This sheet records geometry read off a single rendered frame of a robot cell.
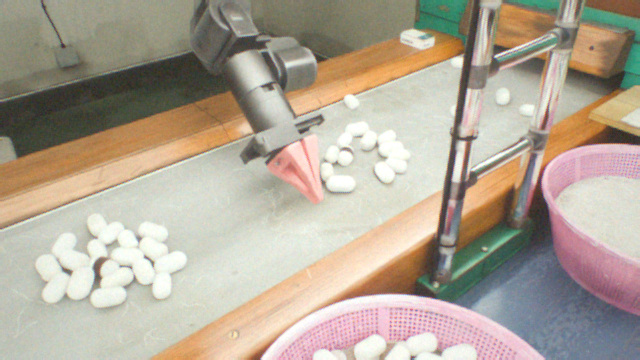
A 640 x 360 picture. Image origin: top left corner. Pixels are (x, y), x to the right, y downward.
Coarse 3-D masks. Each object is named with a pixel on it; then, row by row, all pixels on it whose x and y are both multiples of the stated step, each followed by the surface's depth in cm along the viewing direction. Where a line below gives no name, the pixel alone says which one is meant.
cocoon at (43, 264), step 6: (42, 258) 57; (48, 258) 57; (54, 258) 58; (36, 264) 57; (42, 264) 57; (48, 264) 56; (54, 264) 57; (42, 270) 56; (48, 270) 56; (54, 270) 56; (60, 270) 57; (42, 276) 56; (48, 276) 56
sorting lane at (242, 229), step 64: (448, 64) 107; (320, 128) 85; (384, 128) 85; (448, 128) 85; (512, 128) 85; (128, 192) 71; (192, 192) 71; (256, 192) 71; (384, 192) 71; (0, 256) 60; (192, 256) 60; (256, 256) 60; (320, 256) 60; (0, 320) 53; (64, 320) 53; (128, 320) 53; (192, 320) 53
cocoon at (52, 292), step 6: (54, 276) 55; (60, 276) 55; (66, 276) 55; (54, 282) 54; (60, 282) 55; (66, 282) 55; (48, 288) 54; (54, 288) 54; (60, 288) 54; (48, 294) 53; (54, 294) 54; (60, 294) 54; (48, 300) 54; (54, 300) 54
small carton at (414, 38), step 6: (414, 30) 111; (402, 36) 110; (408, 36) 109; (414, 36) 108; (420, 36) 108; (426, 36) 108; (432, 36) 108; (402, 42) 110; (408, 42) 109; (414, 42) 108; (420, 42) 107; (426, 42) 107; (432, 42) 108; (420, 48) 107
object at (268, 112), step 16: (256, 96) 65; (272, 96) 65; (256, 112) 65; (272, 112) 65; (288, 112) 66; (320, 112) 67; (256, 128) 66; (272, 128) 64; (304, 128) 66; (256, 144) 63
